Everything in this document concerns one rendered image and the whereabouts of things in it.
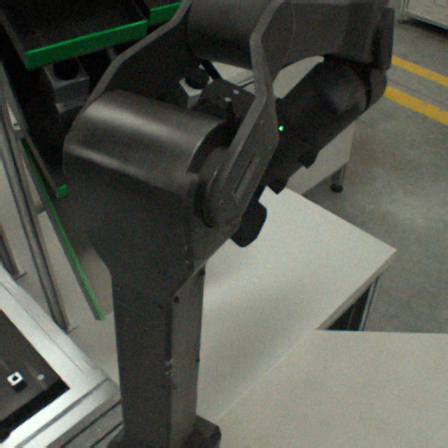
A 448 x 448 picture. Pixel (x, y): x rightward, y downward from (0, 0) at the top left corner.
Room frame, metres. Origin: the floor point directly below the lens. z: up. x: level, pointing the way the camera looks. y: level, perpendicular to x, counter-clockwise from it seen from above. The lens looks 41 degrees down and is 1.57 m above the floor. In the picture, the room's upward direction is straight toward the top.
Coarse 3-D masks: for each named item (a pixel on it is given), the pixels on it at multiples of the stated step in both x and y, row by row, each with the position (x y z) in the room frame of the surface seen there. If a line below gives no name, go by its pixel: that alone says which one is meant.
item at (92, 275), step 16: (32, 160) 0.57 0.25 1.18; (32, 176) 0.57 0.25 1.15; (48, 192) 0.57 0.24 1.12; (48, 208) 0.54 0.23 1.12; (64, 208) 0.56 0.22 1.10; (64, 224) 0.55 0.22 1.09; (64, 240) 0.50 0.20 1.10; (80, 240) 0.53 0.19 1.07; (80, 256) 0.52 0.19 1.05; (96, 256) 0.52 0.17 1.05; (80, 272) 0.47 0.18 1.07; (96, 272) 0.51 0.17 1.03; (96, 288) 0.49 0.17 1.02; (96, 304) 0.45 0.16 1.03; (112, 304) 0.48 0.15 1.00
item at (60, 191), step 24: (0, 24) 0.70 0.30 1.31; (0, 48) 0.66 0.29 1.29; (0, 72) 0.58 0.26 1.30; (24, 72) 0.63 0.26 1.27; (96, 72) 0.66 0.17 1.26; (24, 96) 0.60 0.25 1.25; (24, 120) 0.54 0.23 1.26; (48, 120) 0.57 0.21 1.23; (48, 144) 0.54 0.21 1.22; (48, 168) 0.49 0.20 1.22
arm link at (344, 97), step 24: (312, 72) 0.41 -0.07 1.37; (336, 72) 0.38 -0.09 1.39; (288, 96) 0.41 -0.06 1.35; (312, 96) 0.39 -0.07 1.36; (336, 96) 0.37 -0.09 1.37; (360, 96) 0.39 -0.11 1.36; (288, 120) 0.39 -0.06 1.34; (312, 120) 0.38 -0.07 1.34; (336, 120) 0.38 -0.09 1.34; (312, 144) 0.39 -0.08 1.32
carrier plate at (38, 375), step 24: (0, 312) 0.48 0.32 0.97; (0, 336) 0.44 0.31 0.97; (24, 336) 0.44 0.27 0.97; (0, 360) 0.40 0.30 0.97; (24, 360) 0.40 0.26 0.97; (0, 384) 0.37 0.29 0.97; (24, 384) 0.37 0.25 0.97; (48, 384) 0.37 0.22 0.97; (0, 408) 0.33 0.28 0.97; (24, 408) 0.34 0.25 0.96
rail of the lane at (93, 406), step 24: (96, 384) 0.38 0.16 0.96; (48, 408) 0.34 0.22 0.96; (72, 408) 0.34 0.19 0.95; (96, 408) 0.34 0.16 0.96; (120, 408) 0.36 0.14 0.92; (0, 432) 0.30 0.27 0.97; (24, 432) 0.30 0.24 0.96; (48, 432) 0.31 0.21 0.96; (72, 432) 0.31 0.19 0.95; (96, 432) 0.33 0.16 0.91
